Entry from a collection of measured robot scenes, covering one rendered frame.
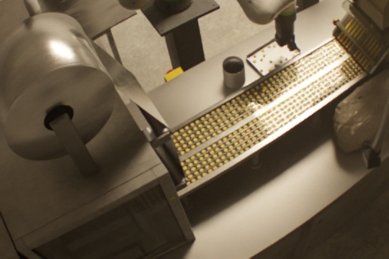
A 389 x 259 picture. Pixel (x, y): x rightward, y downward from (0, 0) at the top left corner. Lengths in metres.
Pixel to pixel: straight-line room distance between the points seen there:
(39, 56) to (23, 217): 0.45
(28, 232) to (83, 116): 0.36
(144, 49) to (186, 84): 1.21
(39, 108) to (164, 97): 0.99
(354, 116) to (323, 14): 0.65
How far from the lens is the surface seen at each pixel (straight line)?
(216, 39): 3.14
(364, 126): 1.72
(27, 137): 1.10
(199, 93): 1.96
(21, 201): 1.30
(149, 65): 3.09
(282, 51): 2.06
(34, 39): 1.06
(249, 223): 1.72
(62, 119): 1.06
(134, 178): 1.23
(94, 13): 2.49
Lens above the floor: 2.42
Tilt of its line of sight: 57 degrees down
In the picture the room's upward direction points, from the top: 14 degrees counter-clockwise
